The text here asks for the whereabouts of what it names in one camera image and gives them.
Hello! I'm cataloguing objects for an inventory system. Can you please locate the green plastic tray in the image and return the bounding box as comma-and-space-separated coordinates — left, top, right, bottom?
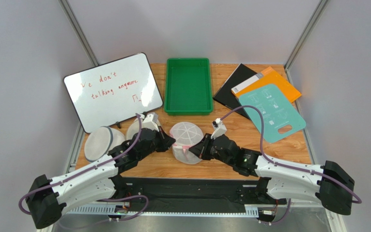
164, 58, 214, 116

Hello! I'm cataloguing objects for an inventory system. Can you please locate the white slotted cable duct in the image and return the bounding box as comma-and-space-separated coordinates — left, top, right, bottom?
66, 205, 259, 217

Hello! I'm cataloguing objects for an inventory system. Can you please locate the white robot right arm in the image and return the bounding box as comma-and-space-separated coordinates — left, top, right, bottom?
189, 134, 355, 216

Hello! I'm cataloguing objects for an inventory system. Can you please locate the black notebook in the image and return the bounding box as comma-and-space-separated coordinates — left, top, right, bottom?
213, 63, 259, 119

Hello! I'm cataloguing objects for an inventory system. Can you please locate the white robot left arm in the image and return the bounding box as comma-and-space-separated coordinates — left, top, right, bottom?
23, 127, 176, 229

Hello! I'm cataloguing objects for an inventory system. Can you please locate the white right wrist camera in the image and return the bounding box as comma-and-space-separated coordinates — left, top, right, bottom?
211, 118, 227, 139

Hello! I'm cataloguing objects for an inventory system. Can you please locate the whiteboard with red writing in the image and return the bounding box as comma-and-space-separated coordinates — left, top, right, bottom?
63, 53, 163, 133

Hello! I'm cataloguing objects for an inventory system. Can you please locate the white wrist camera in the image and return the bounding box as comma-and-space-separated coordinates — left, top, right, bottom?
141, 112, 159, 131
211, 118, 227, 139

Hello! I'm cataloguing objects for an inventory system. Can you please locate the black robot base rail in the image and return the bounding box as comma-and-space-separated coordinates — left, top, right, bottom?
112, 177, 287, 213

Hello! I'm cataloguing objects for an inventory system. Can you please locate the orange notebook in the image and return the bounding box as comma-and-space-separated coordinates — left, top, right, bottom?
231, 67, 302, 103

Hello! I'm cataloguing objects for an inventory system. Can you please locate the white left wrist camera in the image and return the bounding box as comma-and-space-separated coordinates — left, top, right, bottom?
141, 112, 159, 131

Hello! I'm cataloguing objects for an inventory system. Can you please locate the white mesh laundry bag pink zipper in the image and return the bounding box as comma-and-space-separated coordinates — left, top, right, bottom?
170, 122, 203, 165

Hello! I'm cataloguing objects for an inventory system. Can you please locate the teal plastic board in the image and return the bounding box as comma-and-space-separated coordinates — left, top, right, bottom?
238, 84, 306, 143

